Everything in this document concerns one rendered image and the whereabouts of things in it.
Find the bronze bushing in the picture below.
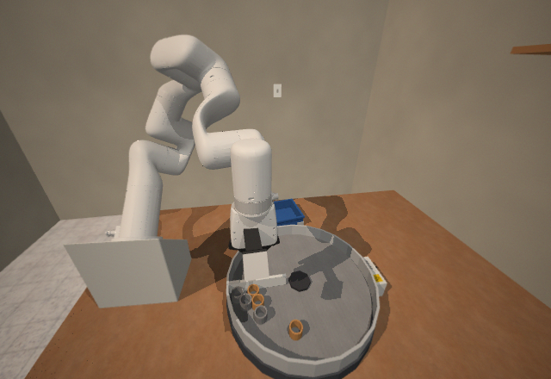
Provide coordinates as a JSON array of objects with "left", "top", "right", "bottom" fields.
[
  {"left": 247, "top": 284, "right": 259, "bottom": 299},
  {"left": 289, "top": 320, "right": 303, "bottom": 340},
  {"left": 251, "top": 294, "right": 264, "bottom": 311}
]

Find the grey metal bushing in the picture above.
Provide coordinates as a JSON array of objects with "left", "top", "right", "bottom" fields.
[
  {"left": 239, "top": 294, "right": 252, "bottom": 311},
  {"left": 232, "top": 287, "right": 244, "bottom": 304},
  {"left": 254, "top": 305, "right": 267, "bottom": 325}
]

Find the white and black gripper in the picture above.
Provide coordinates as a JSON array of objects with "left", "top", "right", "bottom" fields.
[{"left": 228, "top": 202, "right": 280, "bottom": 252}]

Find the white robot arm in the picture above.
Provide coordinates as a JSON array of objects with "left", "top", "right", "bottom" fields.
[{"left": 105, "top": 34, "right": 278, "bottom": 281}]

